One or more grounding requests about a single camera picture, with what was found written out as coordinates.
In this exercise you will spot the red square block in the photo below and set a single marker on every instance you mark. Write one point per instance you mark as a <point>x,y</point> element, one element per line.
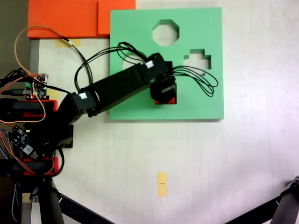
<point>171,101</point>

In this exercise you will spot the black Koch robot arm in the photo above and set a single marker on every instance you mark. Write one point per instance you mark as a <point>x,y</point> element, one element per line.
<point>121,84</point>

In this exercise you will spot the orange flat block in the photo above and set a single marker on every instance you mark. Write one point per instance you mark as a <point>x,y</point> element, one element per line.
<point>58,18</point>

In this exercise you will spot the yellow tape square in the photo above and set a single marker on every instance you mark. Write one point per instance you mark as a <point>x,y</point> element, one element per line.
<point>26,198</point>

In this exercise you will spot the green shape sorting board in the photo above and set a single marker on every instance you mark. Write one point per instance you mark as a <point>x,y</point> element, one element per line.
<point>198,105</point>

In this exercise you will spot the yellow tape marker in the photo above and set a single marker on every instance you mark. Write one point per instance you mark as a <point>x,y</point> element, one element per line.
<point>162,186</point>

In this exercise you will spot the yellow tape strip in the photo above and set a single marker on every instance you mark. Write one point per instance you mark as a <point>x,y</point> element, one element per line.
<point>77,42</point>

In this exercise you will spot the yellow tape patch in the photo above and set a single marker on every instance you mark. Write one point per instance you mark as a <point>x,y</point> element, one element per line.
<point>54,93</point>

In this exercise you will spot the black table clamp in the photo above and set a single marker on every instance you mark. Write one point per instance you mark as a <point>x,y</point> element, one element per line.
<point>25,106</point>

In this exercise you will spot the black circuit board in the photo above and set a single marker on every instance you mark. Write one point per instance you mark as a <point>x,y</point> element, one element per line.
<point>19,137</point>

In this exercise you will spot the notched black tripod leg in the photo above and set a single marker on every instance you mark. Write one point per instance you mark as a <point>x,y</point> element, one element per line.
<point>288,205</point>

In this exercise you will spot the red arm base plate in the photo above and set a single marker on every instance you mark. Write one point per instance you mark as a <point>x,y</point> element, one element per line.
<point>53,108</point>

